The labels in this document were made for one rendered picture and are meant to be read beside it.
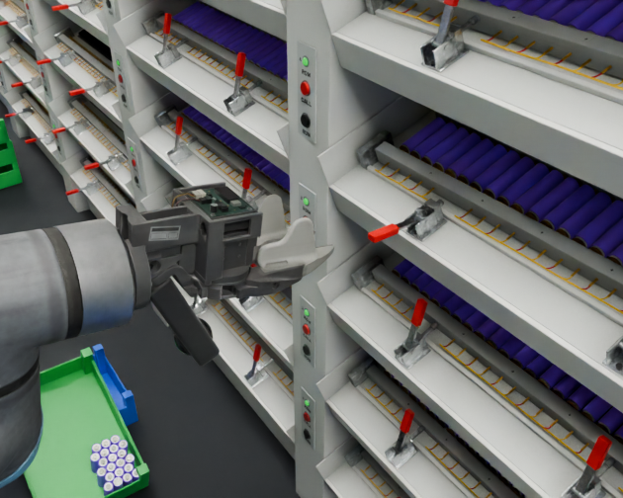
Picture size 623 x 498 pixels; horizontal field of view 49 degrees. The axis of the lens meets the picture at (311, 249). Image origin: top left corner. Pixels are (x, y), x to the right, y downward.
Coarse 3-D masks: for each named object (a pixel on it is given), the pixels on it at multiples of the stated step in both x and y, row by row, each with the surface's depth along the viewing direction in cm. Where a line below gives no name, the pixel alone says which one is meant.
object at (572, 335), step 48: (336, 144) 87; (336, 192) 89; (384, 192) 86; (432, 192) 83; (384, 240) 86; (432, 240) 78; (480, 240) 76; (480, 288) 71; (528, 288) 70; (576, 288) 68; (528, 336) 69; (576, 336) 64
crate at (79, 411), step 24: (72, 360) 145; (48, 384) 146; (72, 384) 147; (96, 384) 148; (48, 408) 143; (72, 408) 144; (96, 408) 145; (48, 432) 140; (72, 432) 141; (96, 432) 142; (120, 432) 143; (48, 456) 137; (72, 456) 138; (48, 480) 134; (72, 480) 135; (96, 480) 136; (144, 480) 134
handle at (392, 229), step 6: (414, 210) 78; (420, 210) 77; (414, 216) 78; (420, 216) 78; (402, 222) 77; (408, 222) 77; (414, 222) 77; (384, 228) 76; (390, 228) 76; (396, 228) 76; (402, 228) 77; (372, 234) 75; (378, 234) 75; (384, 234) 75; (390, 234) 76; (372, 240) 75; (378, 240) 75
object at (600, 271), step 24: (384, 144) 88; (408, 168) 84; (432, 168) 82; (456, 192) 79; (480, 192) 77; (456, 216) 78; (480, 216) 77; (504, 216) 74; (504, 240) 73; (528, 240) 72; (552, 240) 70; (576, 264) 68; (600, 264) 66
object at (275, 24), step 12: (204, 0) 106; (216, 0) 102; (228, 0) 98; (240, 0) 94; (252, 0) 91; (264, 0) 90; (276, 0) 89; (228, 12) 101; (240, 12) 97; (252, 12) 93; (264, 12) 90; (276, 12) 87; (252, 24) 96; (264, 24) 93; (276, 24) 90; (276, 36) 92
